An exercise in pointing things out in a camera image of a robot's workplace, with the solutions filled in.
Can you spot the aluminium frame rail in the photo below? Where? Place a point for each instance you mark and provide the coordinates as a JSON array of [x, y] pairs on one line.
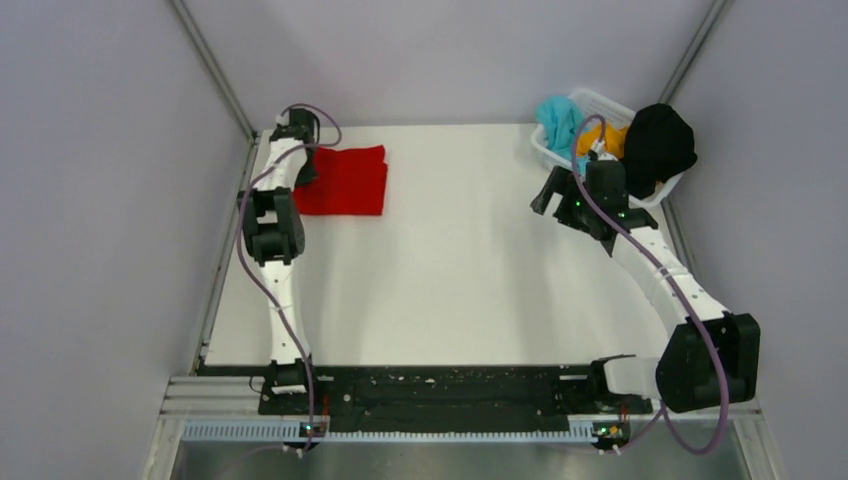
[[747, 452]]

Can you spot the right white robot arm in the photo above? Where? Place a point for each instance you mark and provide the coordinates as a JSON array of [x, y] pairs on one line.
[[711, 356]]

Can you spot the black t shirt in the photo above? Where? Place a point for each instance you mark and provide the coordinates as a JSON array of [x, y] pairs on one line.
[[659, 145]]

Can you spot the white plastic laundry basket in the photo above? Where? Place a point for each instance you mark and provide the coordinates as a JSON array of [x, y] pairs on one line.
[[615, 115]]

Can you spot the teal t shirt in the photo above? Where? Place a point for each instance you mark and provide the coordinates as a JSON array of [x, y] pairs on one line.
[[560, 118]]

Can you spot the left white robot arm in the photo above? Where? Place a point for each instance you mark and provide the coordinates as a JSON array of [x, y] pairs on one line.
[[273, 236]]

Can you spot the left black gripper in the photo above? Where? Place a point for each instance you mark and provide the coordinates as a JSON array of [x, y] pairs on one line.
[[305, 177]]

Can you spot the orange t shirt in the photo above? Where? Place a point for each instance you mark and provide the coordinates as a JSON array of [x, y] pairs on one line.
[[614, 140]]

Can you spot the white cable duct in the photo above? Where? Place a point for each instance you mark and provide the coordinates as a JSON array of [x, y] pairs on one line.
[[299, 432]]

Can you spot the red t shirt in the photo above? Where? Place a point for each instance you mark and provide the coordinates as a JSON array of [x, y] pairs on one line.
[[350, 182]]

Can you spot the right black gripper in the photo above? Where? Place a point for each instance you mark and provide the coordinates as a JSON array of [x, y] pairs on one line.
[[559, 179]]

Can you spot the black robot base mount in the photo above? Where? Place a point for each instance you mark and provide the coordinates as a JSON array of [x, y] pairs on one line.
[[451, 399]]

